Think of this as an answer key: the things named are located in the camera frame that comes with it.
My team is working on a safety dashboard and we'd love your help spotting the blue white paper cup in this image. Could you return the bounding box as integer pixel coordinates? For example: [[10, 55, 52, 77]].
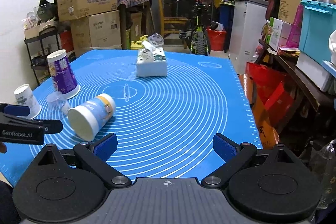
[[68, 93, 116, 142]]

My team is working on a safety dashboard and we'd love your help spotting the white ink-print paper cup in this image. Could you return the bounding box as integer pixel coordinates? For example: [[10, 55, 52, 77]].
[[14, 84, 42, 120]]

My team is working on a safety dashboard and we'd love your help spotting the clear plastic cup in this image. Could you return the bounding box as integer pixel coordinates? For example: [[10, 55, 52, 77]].
[[46, 91, 70, 118]]

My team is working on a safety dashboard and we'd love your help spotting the tall purple paper cup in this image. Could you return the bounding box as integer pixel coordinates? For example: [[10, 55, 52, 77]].
[[47, 49, 80, 100]]

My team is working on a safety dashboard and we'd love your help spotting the red gift bag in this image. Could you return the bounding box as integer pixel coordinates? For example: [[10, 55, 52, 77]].
[[239, 63, 294, 149]]

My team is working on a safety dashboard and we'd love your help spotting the black metal shelf rack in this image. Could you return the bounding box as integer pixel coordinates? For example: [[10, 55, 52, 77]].
[[24, 25, 61, 86]]

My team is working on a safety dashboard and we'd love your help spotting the blue silicone baking mat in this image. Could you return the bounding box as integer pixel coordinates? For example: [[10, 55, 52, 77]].
[[0, 49, 263, 187]]

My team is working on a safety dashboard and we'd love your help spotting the dark wooden side table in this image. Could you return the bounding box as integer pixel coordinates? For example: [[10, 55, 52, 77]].
[[256, 39, 335, 133]]

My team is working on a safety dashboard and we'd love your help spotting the black cap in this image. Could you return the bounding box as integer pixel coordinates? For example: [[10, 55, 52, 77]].
[[37, 0, 58, 22]]

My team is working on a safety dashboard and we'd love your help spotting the white tissue pack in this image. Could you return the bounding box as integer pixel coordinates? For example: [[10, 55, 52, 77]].
[[137, 40, 167, 77]]

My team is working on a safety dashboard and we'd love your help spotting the lower cardboard box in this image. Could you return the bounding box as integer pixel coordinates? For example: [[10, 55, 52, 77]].
[[70, 10, 121, 57]]

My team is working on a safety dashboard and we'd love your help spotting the white flat box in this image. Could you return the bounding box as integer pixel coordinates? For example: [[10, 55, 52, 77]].
[[296, 52, 335, 95]]

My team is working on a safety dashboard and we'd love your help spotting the yellow oil jug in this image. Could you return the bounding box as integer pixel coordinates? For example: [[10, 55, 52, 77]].
[[130, 35, 148, 50]]

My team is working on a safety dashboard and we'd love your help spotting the red plastic bucket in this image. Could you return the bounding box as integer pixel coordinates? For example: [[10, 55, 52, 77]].
[[207, 28, 227, 51]]

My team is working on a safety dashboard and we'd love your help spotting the pink translucent container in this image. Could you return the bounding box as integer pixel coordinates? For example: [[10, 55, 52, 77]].
[[286, 4, 303, 48]]

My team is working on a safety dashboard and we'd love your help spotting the green white product box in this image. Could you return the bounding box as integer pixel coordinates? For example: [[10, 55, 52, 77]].
[[265, 17, 291, 51]]

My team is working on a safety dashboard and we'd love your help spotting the knotted plastic bag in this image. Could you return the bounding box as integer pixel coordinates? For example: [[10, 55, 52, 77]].
[[147, 33, 164, 47]]

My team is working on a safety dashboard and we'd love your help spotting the white chest freezer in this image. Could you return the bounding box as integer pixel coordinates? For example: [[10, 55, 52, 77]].
[[228, 0, 269, 75]]

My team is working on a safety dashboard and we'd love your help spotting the dark cluttered table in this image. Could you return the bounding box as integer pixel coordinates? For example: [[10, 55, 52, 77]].
[[117, 0, 154, 50]]

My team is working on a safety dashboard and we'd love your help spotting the wooden chair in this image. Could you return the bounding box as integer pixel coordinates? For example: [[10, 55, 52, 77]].
[[158, 0, 188, 37]]

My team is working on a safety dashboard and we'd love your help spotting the black green bicycle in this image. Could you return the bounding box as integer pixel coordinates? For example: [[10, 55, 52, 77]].
[[173, 0, 211, 56]]

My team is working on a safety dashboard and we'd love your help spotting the teal storage bin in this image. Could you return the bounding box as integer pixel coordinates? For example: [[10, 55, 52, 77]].
[[298, 0, 336, 65]]

